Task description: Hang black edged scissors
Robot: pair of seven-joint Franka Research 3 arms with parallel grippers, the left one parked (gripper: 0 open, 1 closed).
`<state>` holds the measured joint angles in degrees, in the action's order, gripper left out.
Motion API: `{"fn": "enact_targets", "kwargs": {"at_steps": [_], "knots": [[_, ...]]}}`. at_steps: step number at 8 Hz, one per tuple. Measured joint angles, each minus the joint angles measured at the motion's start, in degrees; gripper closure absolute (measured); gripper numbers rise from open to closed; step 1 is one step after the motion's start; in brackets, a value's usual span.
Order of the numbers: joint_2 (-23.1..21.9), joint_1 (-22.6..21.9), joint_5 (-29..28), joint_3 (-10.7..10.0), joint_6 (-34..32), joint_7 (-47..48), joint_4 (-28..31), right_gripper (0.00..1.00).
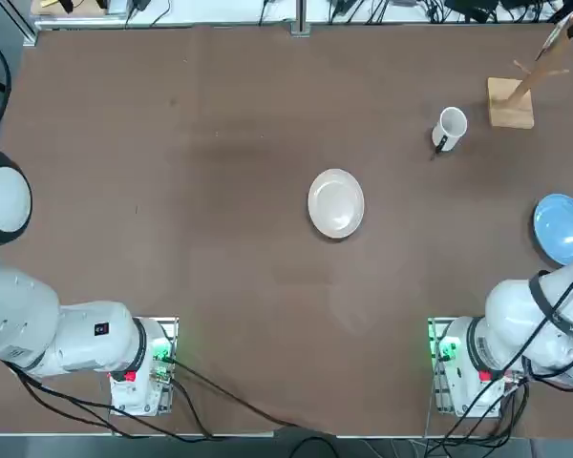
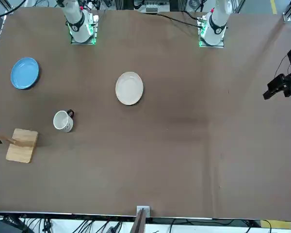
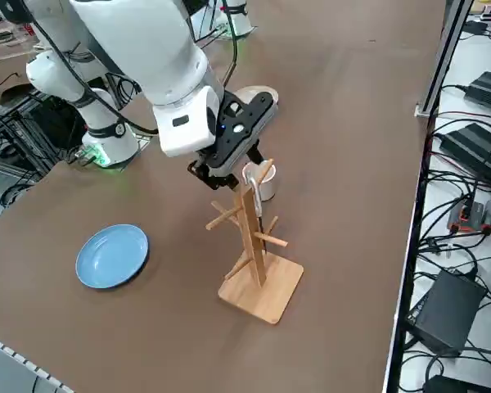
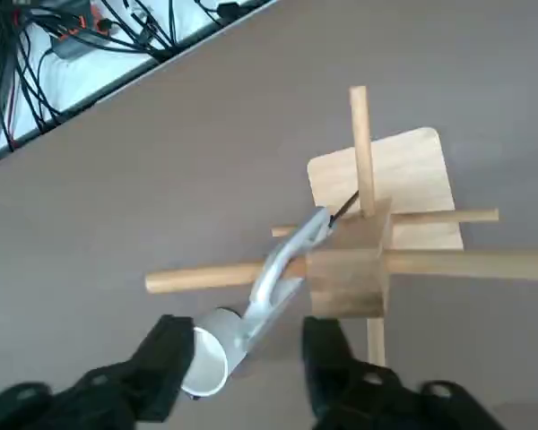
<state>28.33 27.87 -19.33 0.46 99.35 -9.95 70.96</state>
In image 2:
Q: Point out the grey power strip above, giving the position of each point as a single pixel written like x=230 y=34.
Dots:
x=152 y=8

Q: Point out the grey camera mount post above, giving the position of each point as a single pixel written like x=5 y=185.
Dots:
x=140 y=218

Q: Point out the blue round plate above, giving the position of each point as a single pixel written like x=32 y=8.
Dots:
x=25 y=72

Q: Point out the wooden hanging rack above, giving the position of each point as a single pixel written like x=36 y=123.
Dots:
x=21 y=148

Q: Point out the white round plate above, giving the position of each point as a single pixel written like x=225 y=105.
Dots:
x=129 y=88

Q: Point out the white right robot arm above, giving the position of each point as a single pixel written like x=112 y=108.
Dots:
x=76 y=21

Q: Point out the black equipment box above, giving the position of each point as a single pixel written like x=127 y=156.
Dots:
x=7 y=227

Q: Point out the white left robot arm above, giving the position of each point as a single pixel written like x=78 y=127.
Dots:
x=218 y=21

